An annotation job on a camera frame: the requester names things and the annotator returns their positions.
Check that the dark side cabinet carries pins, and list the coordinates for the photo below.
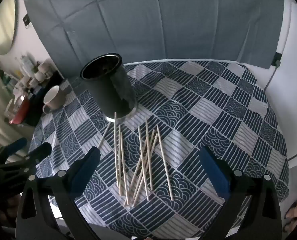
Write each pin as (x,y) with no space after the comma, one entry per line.
(39,111)

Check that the small plant in white pot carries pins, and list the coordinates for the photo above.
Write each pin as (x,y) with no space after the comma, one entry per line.
(39,74)

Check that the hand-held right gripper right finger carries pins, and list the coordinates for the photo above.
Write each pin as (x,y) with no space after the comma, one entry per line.
(214,175)

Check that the glass jar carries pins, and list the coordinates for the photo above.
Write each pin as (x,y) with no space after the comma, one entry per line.
(47,66)

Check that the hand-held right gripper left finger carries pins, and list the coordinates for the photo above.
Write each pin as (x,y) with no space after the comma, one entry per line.
(86,173)

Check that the bunch of wooden chopsticks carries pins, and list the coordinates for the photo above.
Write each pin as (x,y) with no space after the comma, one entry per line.
(116,150)

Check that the blue patterned tablecloth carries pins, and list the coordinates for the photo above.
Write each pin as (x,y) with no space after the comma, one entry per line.
(201,110)

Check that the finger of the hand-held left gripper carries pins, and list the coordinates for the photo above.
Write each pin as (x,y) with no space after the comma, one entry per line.
(17,145)
(42,150)

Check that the black cylindrical utensil holder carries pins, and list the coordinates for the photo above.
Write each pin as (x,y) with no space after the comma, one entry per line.
(108,92)

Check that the grey hanging backdrop cloth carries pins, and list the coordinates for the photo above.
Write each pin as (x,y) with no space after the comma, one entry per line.
(151,17)

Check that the black binder clip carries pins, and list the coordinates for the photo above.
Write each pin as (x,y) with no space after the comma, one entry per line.
(26,20)

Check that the red pot with glass lid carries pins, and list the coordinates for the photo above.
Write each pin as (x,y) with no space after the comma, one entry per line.
(21,112)

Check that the beige ceramic mug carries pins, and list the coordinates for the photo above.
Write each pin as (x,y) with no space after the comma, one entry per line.
(54,100)

